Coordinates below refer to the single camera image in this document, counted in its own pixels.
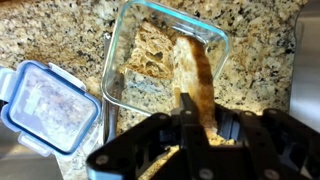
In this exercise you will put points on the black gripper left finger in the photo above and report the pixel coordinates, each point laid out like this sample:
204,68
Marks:
129,155

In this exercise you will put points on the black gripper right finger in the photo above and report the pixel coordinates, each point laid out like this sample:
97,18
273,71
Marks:
270,146

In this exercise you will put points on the blue plastic container lid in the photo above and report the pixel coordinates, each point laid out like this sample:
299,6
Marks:
50,109

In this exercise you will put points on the toasted bread slice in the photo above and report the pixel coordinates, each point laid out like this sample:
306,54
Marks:
192,74

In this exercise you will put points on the bread slice in container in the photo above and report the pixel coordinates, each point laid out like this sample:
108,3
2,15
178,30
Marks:
151,55

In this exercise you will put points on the clear glass food container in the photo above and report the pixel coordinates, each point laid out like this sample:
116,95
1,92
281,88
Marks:
141,93

